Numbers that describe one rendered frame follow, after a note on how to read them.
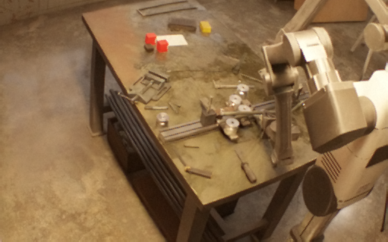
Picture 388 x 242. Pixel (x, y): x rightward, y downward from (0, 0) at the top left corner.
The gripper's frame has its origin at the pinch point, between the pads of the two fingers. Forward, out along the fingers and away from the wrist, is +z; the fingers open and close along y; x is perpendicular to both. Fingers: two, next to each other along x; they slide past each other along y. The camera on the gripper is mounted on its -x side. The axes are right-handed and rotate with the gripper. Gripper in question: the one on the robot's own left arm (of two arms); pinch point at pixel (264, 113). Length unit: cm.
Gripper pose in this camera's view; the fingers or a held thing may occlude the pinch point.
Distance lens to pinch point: 173.7
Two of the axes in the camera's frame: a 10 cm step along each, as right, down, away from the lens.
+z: -2.1, -6.6, 7.2
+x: -9.7, 0.3, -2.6
